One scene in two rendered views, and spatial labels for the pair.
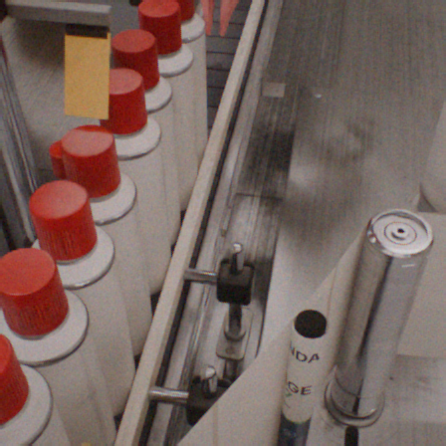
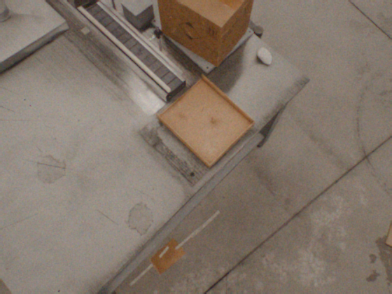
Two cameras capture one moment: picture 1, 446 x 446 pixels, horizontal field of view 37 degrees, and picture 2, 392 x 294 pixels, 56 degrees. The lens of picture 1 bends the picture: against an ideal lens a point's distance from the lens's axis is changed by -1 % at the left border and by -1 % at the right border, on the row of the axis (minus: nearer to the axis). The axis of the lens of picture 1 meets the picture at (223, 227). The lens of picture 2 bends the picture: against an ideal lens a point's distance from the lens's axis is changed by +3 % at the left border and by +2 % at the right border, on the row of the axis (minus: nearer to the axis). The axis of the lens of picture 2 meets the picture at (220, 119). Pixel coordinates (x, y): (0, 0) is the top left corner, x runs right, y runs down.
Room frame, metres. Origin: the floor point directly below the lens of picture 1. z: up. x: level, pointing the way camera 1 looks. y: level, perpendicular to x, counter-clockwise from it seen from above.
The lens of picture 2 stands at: (1.70, -0.61, 2.16)
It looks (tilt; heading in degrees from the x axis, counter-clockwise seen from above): 66 degrees down; 115
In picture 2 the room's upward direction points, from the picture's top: 10 degrees clockwise
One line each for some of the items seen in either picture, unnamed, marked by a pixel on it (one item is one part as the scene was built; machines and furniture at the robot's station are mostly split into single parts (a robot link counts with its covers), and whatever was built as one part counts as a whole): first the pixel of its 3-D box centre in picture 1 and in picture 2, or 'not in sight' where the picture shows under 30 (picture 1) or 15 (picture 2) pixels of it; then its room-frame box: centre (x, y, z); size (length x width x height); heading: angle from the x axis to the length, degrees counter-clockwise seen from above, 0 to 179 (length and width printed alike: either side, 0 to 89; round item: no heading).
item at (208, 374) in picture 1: (187, 408); not in sight; (0.25, 0.03, 0.89); 0.06 x 0.03 x 0.12; 80
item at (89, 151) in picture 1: (108, 253); not in sight; (0.32, 0.08, 0.98); 0.05 x 0.05 x 0.20
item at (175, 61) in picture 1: (166, 113); not in sight; (0.48, 0.05, 0.98); 0.05 x 0.05 x 0.20
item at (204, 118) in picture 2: not in sight; (206, 119); (1.41, -0.11, 0.85); 0.30 x 0.26 x 0.04; 170
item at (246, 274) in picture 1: (235, 292); not in sight; (0.36, -0.01, 0.89); 0.03 x 0.03 x 0.12; 80
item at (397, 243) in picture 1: (373, 329); not in sight; (0.26, -0.10, 0.97); 0.05 x 0.05 x 0.19
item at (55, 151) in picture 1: (66, 158); not in sight; (0.58, 0.18, 0.85); 0.03 x 0.03 x 0.03
